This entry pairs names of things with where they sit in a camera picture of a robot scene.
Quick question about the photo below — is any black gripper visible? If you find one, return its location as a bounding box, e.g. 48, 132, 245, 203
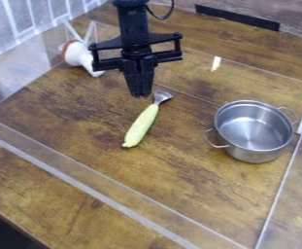
88, 4, 182, 97

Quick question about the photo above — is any green handled metal spoon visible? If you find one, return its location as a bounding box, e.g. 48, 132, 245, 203
122, 89, 173, 148

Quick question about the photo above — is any white mushroom toy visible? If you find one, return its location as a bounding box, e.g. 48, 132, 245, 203
61, 40, 104, 78

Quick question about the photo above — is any small steel pot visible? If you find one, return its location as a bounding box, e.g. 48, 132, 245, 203
204, 100, 298, 163

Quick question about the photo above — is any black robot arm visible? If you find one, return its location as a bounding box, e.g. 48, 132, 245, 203
88, 0, 182, 97

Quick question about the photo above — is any black strip on table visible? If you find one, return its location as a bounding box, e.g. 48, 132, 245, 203
194, 4, 279, 31

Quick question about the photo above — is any clear acrylic triangle bracket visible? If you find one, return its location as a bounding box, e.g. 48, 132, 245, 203
58, 20, 98, 52

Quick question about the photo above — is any black cable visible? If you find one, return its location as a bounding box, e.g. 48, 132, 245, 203
144, 0, 176, 21

